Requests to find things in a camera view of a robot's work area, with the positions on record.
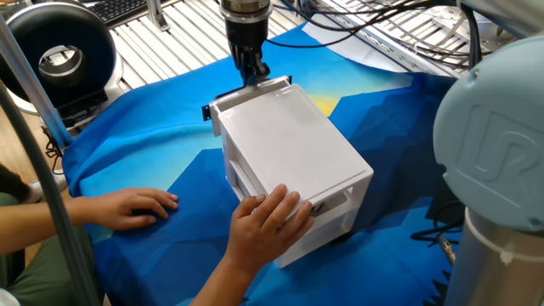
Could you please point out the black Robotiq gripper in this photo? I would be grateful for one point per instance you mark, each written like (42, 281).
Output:
(246, 34)

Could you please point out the white plastic drawer cabinet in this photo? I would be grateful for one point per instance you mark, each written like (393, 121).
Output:
(293, 144)

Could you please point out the person's right forearm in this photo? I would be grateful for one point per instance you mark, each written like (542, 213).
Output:
(221, 289)

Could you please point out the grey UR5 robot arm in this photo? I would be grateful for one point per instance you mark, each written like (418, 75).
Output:
(489, 140)

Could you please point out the person's left forearm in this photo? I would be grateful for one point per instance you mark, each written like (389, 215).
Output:
(25, 229)

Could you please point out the person's right hand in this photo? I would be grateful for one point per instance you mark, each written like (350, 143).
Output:
(268, 229)

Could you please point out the person's left hand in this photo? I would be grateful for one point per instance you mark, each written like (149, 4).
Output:
(127, 208)

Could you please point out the white paper sheet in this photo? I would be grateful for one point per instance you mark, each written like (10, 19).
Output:
(361, 53)

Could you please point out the blue mountain print cloth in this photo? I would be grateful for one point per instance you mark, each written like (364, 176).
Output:
(149, 140)

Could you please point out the black computer keyboard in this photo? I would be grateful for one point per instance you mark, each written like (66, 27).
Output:
(119, 8)

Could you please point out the dark grey curved tube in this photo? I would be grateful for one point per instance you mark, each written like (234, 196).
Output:
(57, 212)

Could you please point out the green trousers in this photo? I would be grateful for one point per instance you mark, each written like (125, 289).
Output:
(42, 276)

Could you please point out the metal corner bracket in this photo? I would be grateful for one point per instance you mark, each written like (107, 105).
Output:
(158, 17)

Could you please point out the aluminium frame beam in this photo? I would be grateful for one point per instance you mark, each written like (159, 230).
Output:
(36, 85)

